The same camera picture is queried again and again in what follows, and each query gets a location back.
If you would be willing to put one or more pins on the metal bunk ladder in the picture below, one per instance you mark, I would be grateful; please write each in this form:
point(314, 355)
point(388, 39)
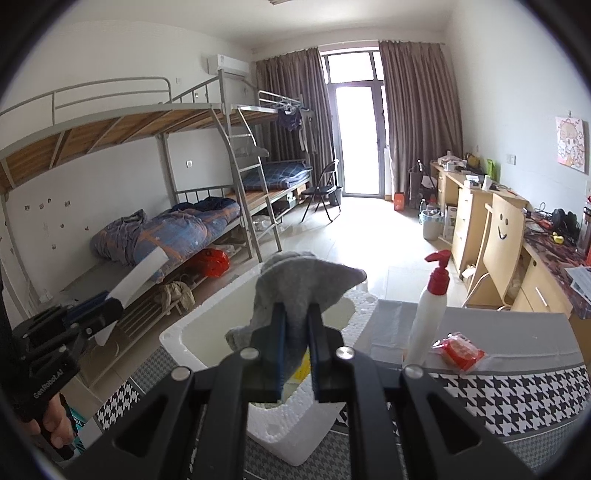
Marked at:
point(249, 184)

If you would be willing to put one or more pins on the beige cloth bundle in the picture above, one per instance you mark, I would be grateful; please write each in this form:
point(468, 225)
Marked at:
point(178, 297)

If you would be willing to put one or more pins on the ceiling tube light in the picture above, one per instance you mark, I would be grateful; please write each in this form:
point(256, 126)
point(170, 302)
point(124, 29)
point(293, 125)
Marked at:
point(279, 2)

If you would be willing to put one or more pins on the red snack packet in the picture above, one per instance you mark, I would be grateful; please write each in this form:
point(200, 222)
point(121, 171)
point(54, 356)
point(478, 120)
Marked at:
point(459, 353)

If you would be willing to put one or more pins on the white trash bin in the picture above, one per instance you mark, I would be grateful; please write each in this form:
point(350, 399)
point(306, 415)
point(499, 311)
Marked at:
point(432, 226)

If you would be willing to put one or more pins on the black folding chair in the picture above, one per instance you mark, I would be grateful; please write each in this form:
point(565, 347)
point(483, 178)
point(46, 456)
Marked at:
point(325, 189)

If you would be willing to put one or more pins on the black headphones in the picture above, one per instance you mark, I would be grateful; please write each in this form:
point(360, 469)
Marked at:
point(564, 224)

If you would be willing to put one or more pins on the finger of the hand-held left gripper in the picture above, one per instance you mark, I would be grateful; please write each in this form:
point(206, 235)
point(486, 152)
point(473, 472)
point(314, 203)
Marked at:
point(90, 303)
point(104, 318)

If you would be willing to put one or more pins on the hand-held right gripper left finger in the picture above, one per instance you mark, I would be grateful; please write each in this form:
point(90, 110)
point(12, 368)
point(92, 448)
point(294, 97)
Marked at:
point(278, 350)

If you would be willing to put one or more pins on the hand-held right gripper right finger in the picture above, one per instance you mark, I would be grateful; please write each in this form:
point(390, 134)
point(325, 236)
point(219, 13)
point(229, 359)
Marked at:
point(315, 350)

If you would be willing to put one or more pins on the orange bag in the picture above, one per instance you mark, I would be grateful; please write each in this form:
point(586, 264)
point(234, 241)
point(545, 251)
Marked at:
point(399, 202)

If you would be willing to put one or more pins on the green box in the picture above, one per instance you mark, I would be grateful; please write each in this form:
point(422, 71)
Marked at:
point(491, 169)

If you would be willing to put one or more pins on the person's left hand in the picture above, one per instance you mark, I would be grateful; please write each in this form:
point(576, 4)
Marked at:
point(57, 420)

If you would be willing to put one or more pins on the grey cloth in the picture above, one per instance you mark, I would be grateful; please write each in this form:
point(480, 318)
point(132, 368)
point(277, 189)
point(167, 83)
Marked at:
point(300, 277)

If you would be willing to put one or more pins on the dark blue plaid bedding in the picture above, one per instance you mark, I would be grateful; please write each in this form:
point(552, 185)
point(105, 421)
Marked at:
point(277, 175)

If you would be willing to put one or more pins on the wooden chair with smiley face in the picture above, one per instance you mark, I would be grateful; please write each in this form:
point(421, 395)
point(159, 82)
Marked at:
point(501, 249)

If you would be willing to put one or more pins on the glass balcony door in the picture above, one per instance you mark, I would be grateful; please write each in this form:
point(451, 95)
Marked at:
point(355, 138)

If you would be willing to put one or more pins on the printed paper sheets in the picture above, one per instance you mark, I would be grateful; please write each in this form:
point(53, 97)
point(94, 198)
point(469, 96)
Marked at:
point(581, 284)

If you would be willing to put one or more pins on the brown curtain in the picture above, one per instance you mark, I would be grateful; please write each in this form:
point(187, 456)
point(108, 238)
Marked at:
point(420, 120)
point(286, 78)

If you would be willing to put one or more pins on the teal printed packet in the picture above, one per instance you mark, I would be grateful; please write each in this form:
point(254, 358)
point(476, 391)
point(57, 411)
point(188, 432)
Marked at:
point(83, 429)

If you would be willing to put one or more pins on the black bag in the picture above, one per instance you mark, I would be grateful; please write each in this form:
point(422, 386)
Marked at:
point(422, 177)

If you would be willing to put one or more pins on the cartoon wall picture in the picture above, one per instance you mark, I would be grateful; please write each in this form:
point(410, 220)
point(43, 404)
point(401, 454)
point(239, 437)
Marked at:
point(572, 145)

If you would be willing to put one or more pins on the white foam box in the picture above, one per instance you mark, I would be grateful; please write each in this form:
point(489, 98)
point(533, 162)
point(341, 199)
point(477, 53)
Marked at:
point(286, 438)

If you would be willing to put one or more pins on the white air conditioner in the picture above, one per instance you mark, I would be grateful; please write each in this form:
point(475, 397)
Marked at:
point(228, 65)

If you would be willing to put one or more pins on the blue orange quilt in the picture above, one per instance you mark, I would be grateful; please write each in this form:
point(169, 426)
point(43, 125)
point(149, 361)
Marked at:
point(175, 230)

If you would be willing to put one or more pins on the metal bunk bed plaid bedding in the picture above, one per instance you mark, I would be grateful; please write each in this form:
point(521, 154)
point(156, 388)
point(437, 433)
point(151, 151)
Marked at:
point(272, 104)

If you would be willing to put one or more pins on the light wooden desk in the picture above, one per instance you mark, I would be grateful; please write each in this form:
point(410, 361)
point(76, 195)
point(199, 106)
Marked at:
point(466, 221)

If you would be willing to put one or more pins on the red plastic bag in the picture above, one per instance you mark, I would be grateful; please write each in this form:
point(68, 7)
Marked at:
point(212, 263)

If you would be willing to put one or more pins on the dark hanging clothes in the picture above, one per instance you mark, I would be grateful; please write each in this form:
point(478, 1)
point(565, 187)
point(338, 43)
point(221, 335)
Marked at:
point(291, 122)

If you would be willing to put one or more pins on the wooden desk patterned top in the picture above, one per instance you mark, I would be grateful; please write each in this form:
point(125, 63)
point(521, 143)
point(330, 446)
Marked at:
point(545, 286)

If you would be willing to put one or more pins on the white spray bottle red nozzle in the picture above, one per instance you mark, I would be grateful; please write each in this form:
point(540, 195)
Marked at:
point(427, 323)

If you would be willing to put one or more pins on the houndstooth tablecloth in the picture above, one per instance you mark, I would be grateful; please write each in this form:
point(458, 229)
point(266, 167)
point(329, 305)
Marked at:
point(508, 392)

